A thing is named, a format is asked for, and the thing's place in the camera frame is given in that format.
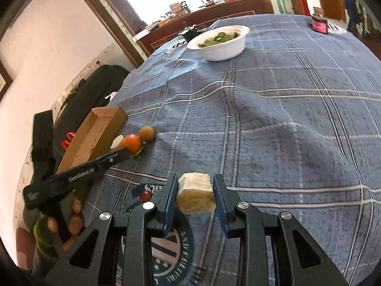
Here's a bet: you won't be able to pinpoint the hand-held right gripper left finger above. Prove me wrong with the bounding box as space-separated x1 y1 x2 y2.
45 173 179 286

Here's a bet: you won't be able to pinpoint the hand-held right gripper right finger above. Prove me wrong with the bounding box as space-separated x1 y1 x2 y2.
213 173 349 286

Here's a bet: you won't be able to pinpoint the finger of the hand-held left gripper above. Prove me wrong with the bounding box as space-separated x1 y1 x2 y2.
98 147 132 172

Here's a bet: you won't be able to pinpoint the small orange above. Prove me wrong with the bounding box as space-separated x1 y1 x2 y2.
123 135 143 153

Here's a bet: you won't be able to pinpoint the pale faceted block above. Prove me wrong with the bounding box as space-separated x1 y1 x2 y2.
110 135 125 150
176 172 215 214

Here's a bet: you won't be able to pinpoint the long cardboard box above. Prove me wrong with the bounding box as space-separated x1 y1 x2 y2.
56 106 128 175

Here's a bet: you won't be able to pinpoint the person's left forearm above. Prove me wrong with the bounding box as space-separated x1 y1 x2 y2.
15 228 39 275

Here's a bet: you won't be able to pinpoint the person's left hand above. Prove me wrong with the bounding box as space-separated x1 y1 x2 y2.
33 197 86 258

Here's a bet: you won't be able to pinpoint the brown round fruit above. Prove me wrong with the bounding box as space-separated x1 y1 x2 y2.
139 127 155 141

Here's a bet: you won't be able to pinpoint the red scissors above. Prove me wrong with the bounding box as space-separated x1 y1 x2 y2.
61 132 76 150

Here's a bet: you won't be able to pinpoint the black bag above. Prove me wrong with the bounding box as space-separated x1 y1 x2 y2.
54 65 130 143

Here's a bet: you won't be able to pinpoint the black plant pot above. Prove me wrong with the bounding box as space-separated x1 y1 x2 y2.
179 25 206 42

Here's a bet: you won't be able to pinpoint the white bowl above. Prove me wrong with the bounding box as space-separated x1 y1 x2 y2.
187 25 250 62

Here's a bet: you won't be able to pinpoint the green leafy vegetables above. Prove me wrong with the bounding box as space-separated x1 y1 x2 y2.
198 32 240 48

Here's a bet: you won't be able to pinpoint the small cardboard box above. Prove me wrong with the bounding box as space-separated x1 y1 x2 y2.
169 2 191 14

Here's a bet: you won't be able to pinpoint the wooden counter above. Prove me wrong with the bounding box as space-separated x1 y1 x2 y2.
132 0 274 51

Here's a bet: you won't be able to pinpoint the red jar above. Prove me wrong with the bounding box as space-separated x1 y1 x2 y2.
311 16 329 34

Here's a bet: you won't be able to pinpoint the blue jacket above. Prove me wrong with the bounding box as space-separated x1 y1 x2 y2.
342 0 362 33

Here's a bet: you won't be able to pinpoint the wooden picture frame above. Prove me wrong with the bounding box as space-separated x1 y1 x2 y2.
0 61 14 96

